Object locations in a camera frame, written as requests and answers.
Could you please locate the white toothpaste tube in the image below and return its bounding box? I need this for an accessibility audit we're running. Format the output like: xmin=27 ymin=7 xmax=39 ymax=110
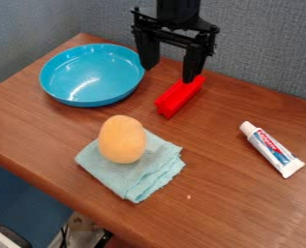
xmin=240 ymin=121 xmax=306 ymax=178

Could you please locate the blue plate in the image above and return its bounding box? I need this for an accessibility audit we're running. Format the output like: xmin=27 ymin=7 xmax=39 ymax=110
xmin=39 ymin=44 xmax=145 ymax=108

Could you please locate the yellow foam ball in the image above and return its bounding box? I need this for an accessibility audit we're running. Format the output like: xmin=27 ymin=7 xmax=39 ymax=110
xmin=97 ymin=115 xmax=147 ymax=164

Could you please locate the light blue cloth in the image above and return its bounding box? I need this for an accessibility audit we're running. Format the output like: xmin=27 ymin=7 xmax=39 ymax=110
xmin=75 ymin=131 xmax=185 ymax=203

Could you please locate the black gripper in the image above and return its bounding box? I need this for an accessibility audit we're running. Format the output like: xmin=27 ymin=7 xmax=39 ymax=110
xmin=131 ymin=5 xmax=219 ymax=83

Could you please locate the red plastic block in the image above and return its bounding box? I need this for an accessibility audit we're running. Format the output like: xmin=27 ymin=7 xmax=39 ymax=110
xmin=153 ymin=76 xmax=204 ymax=118

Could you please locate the grey object under table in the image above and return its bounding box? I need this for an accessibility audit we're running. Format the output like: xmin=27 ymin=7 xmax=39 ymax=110
xmin=48 ymin=212 xmax=109 ymax=248

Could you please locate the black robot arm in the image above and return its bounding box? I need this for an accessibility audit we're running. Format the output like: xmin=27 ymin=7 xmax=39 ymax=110
xmin=131 ymin=0 xmax=220 ymax=83

